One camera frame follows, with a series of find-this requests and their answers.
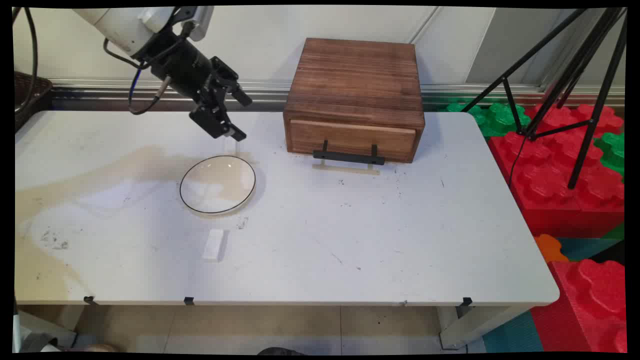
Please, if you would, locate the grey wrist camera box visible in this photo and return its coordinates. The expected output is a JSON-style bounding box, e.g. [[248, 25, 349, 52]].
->
[[172, 6, 216, 42]]

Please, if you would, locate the large red foam block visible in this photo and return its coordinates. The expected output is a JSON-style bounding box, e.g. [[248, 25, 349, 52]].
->
[[487, 103, 626, 239]]

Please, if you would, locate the metal wall rail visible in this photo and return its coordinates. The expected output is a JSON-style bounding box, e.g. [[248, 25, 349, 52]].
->
[[50, 78, 626, 112]]

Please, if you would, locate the small white rectangular block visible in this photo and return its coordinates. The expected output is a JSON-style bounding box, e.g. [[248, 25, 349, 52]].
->
[[201, 228, 225, 262]]

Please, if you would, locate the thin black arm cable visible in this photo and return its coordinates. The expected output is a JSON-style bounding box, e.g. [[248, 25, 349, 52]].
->
[[102, 20, 195, 71]]

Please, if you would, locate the green foam block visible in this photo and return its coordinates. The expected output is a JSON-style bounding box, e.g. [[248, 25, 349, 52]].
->
[[593, 131, 626, 177], [444, 101, 532, 139]]

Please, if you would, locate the gripper cable with metal plug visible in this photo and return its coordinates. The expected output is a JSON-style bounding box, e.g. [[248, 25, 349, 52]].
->
[[127, 67, 174, 117]]

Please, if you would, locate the thick cable with brass connector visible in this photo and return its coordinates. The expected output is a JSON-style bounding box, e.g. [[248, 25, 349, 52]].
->
[[12, 7, 40, 114]]

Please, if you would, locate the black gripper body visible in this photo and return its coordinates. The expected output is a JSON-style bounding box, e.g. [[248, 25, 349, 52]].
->
[[144, 29, 240, 105]]

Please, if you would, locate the orange foam piece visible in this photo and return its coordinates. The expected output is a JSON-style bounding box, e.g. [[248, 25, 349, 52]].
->
[[533, 233, 570, 264]]

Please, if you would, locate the teal foam floor mat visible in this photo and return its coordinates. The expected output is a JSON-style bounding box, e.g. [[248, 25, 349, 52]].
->
[[481, 310, 545, 354]]

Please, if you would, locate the white plate with black rim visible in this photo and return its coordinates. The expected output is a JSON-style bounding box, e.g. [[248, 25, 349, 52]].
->
[[179, 155, 257, 217]]

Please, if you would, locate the dark wicker basket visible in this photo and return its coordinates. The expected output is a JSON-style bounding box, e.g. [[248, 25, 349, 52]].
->
[[14, 71, 54, 134]]

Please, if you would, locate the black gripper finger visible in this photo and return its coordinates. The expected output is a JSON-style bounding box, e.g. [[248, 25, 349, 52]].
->
[[226, 81, 254, 108], [189, 103, 247, 142]]

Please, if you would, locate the white table leg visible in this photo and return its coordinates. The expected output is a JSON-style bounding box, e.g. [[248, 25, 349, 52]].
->
[[437, 305, 532, 351]]

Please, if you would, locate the black camera tripod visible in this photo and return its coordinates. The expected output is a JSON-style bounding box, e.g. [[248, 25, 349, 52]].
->
[[460, 7, 629, 191]]

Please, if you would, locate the brown wooden drawer cabinet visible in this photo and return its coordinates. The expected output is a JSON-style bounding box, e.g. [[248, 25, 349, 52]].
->
[[283, 38, 426, 165]]

